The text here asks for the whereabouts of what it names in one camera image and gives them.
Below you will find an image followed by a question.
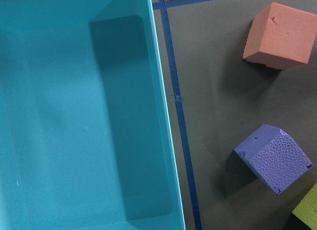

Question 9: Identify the purple foam block left side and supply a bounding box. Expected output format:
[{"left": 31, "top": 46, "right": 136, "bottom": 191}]
[{"left": 234, "top": 124, "right": 313, "bottom": 195}]

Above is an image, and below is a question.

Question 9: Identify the yellow foam block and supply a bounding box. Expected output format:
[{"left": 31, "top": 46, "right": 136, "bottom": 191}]
[{"left": 292, "top": 183, "right": 317, "bottom": 230}]

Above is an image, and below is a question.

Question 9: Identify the orange foam block left side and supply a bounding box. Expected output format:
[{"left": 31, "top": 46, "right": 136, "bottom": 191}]
[{"left": 243, "top": 2, "right": 317, "bottom": 70}]

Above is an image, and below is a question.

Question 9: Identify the teal plastic bin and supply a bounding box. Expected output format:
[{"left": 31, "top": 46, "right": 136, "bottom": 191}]
[{"left": 0, "top": 0, "right": 185, "bottom": 230}]

